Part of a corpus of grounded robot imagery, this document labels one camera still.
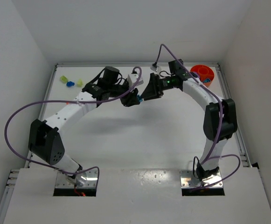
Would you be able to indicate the orange round divided container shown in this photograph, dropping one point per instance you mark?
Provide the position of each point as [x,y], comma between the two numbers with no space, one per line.
[204,72]

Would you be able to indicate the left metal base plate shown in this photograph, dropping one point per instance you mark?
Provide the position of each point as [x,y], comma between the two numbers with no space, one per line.
[86,180]

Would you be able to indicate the teal lego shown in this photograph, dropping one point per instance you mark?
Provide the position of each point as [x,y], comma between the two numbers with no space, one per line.
[207,80]

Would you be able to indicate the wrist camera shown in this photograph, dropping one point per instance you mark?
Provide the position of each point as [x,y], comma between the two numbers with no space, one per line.
[155,68]
[133,78]

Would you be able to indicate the white front cover board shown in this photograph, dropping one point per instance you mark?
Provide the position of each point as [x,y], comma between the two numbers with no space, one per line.
[137,197]

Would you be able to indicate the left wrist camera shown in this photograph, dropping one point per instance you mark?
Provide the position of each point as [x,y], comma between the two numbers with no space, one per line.
[133,78]

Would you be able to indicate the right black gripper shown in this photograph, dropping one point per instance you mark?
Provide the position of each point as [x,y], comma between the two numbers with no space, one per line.
[156,86]

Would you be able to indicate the yellow-green lego brick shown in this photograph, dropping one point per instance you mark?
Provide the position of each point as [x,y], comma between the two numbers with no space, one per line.
[63,79]
[79,83]

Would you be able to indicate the blue lego piece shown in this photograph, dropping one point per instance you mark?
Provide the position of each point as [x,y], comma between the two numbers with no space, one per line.
[70,84]

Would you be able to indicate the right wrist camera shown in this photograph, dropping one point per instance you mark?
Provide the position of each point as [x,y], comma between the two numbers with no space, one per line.
[155,68]

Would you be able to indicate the teal lego brick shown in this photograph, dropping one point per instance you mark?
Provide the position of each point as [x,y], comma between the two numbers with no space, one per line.
[139,98]

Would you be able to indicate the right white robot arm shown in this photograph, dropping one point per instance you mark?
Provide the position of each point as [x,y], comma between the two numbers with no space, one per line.
[220,120]

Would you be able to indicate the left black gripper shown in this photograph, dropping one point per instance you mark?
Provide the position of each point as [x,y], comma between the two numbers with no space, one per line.
[128,100]

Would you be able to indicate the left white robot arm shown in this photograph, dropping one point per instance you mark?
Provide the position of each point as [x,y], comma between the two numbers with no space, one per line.
[45,137]

